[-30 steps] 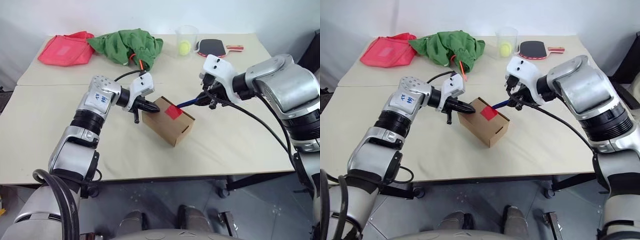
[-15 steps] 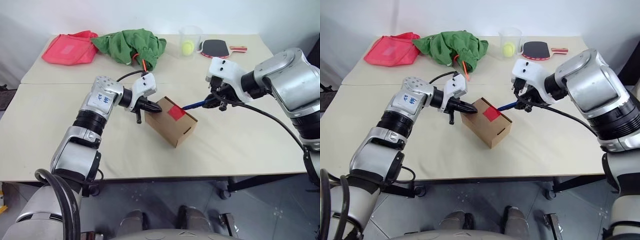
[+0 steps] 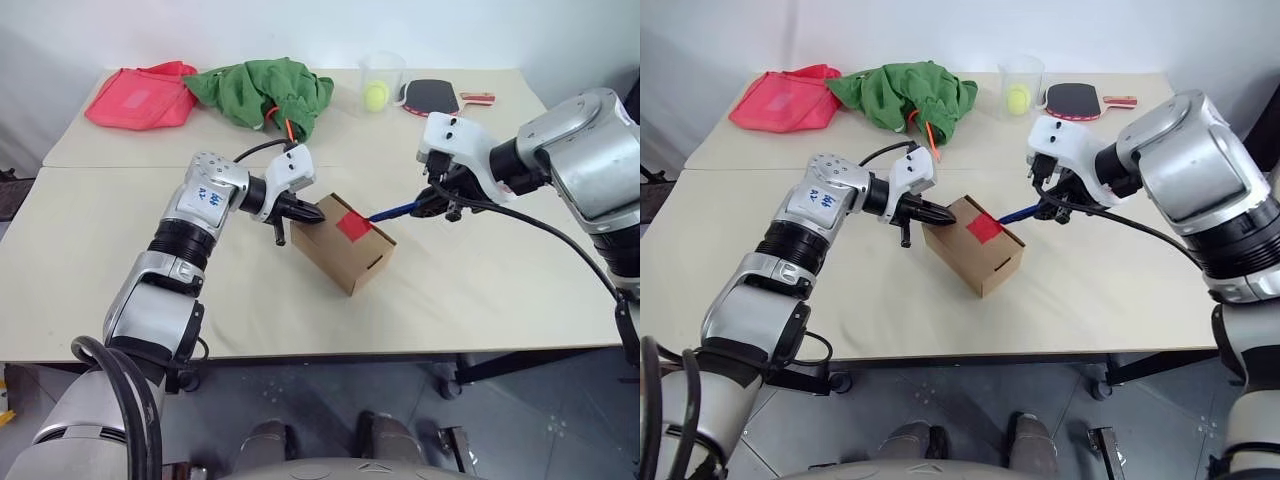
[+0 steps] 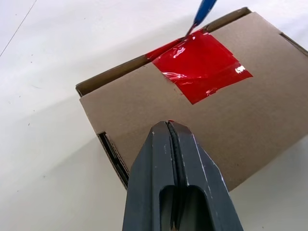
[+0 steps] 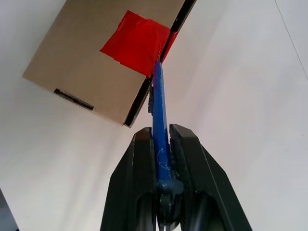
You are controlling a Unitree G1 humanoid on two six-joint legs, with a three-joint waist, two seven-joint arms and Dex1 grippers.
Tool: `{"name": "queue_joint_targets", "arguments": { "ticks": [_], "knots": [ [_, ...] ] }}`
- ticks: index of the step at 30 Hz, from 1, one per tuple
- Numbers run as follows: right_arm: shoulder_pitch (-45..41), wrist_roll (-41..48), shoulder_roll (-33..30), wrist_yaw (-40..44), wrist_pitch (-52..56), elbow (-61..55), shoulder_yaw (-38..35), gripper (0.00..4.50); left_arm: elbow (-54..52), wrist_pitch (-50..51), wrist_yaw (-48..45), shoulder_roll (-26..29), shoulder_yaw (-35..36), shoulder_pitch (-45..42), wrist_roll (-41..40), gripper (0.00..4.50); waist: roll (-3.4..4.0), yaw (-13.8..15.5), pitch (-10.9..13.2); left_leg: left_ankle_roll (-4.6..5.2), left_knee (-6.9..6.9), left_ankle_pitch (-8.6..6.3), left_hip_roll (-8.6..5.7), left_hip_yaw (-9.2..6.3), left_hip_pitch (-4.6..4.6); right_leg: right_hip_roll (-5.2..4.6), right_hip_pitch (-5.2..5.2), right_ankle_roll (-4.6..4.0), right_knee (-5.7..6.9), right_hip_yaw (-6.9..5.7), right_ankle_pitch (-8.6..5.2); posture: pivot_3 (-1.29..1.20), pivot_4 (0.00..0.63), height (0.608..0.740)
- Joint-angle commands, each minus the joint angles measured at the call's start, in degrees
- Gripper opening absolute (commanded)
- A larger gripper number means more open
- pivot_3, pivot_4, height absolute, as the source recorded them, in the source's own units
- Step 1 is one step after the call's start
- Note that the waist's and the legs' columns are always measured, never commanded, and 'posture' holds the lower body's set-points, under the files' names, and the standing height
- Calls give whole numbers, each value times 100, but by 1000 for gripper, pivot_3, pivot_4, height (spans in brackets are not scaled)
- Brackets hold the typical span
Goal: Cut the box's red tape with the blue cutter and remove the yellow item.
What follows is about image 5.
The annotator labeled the blue pen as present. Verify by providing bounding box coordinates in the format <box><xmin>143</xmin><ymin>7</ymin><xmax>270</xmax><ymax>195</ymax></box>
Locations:
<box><xmin>151</xmin><ymin>61</ymin><xmax>185</xmax><ymax>231</ymax></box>

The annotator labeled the brown cardboard box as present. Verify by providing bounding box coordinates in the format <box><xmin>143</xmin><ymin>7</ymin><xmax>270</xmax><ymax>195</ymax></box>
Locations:
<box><xmin>22</xmin><ymin>0</ymin><xmax>198</xmax><ymax>128</ymax></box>

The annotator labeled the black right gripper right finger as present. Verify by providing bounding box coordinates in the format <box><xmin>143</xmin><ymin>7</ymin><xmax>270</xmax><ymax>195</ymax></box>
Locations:
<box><xmin>169</xmin><ymin>123</ymin><xmax>253</xmax><ymax>231</ymax></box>

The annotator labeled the red tape strip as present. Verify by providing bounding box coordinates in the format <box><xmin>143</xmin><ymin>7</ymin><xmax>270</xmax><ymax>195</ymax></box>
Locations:
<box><xmin>99</xmin><ymin>10</ymin><xmax>179</xmax><ymax>77</ymax></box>

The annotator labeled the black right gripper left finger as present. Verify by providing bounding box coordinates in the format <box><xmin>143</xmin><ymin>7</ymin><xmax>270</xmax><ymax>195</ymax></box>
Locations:
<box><xmin>100</xmin><ymin>127</ymin><xmax>159</xmax><ymax>231</ymax></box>

